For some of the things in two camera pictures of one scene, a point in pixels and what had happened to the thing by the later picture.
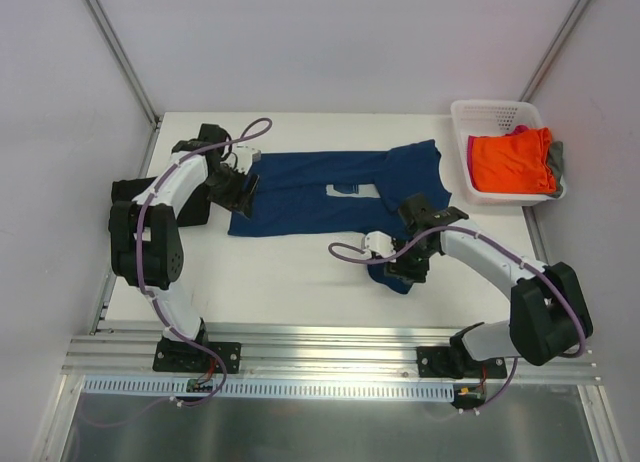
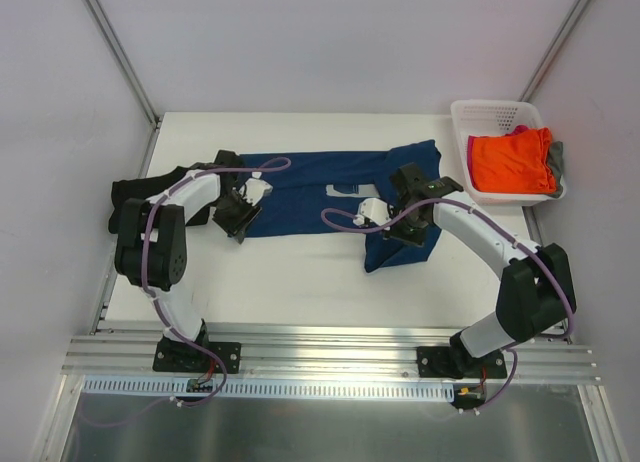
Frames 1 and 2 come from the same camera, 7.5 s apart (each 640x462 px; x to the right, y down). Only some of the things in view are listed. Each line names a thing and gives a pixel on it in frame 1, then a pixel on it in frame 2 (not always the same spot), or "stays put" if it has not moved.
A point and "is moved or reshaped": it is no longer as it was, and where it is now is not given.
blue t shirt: (290, 198) is moved or reshaped
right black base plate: (440, 362) stays put
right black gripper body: (407, 268) -> (400, 230)
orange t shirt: (520, 162) stays put
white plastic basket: (473, 117) stays put
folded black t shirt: (194, 212) stays put
